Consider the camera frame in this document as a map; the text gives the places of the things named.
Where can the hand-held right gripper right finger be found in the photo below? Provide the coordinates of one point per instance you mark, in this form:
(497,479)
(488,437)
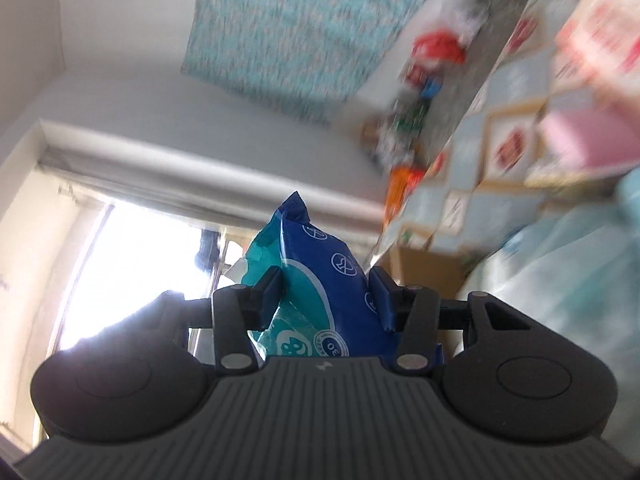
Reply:
(382,302)

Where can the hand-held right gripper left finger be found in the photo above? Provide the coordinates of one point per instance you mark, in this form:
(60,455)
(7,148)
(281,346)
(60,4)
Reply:
(272,287)

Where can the cardboard box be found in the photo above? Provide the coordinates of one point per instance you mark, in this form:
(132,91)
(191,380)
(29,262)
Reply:
(425,270)

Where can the grey curtain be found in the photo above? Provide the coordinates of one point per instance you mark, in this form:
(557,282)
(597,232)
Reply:
(200,175)

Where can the translucent plastic bag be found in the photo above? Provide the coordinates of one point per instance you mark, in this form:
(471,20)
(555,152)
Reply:
(575,270)

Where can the printed tablecloth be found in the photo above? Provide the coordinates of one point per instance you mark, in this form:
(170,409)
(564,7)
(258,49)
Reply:
(505,105)

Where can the gold and pink tissue packet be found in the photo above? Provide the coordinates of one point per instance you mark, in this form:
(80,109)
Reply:
(580,135)

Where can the red plastic bag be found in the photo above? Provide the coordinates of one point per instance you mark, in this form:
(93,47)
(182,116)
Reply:
(440,45)

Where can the teal floral wall cloth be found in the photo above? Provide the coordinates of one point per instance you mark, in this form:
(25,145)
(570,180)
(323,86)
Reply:
(300,25)

